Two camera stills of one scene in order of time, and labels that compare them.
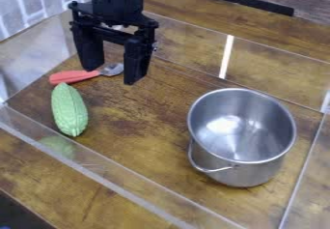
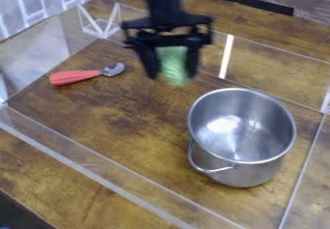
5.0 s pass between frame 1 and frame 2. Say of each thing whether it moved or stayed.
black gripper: moved
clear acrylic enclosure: stayed
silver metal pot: stayed
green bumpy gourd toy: moved
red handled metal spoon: stayed
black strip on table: stayed
